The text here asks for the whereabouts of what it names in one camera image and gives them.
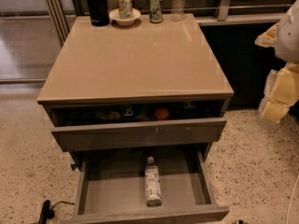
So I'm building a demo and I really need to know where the tan top drawer cabinet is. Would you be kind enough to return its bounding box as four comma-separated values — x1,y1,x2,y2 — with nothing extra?
37,14,234,129

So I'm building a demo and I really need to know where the clear blue label plastic bottle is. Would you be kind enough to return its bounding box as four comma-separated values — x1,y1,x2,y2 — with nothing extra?
145,157,162,207

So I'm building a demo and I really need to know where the white ceramic bowl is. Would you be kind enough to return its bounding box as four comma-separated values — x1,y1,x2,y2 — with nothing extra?
108,7,142,27

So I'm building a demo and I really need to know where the grey top drawer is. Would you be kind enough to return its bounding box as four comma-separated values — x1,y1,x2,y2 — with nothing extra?
52,100,227,152

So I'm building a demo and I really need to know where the white cable on floor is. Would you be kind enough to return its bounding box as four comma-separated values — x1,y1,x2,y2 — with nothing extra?
285,175,299,224

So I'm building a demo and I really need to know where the grey drawer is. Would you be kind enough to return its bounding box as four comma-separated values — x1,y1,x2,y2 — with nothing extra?
64,147,229,224
52,100,227,152

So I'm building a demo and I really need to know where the grey middle drawer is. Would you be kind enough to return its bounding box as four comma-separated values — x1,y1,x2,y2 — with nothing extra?
64,147,229,224

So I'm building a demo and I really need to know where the metal railing shelf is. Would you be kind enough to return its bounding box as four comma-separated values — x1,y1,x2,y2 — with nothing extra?
195,0,296,26

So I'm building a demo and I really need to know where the black cable plug on floor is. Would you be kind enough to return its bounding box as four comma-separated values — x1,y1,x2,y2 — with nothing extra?
36,200,74,224

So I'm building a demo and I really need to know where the black snack bag in drawer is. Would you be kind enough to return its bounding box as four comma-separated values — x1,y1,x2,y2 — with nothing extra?
94,105,152,123

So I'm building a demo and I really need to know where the clear water bottle at back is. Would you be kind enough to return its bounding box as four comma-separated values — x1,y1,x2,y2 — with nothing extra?
171,0,185,21

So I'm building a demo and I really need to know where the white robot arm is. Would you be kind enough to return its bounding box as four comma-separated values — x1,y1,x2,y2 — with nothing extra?
255,0,299,123

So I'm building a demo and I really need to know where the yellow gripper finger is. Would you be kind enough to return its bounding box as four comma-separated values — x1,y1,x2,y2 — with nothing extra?
254,23,278,48
261,63,299,123

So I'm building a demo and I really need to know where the black insulated flask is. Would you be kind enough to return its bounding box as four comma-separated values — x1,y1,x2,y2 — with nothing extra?
87,0,109,26

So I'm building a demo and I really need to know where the orange fruit in drawer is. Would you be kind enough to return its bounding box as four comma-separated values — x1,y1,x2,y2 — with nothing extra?
154,107,170,120

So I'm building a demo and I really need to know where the green soda can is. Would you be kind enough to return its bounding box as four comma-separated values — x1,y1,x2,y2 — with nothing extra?
149,0,163,23

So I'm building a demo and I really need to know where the green can in bowl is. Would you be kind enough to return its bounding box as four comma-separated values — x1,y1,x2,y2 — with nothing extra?
118,0,133,20

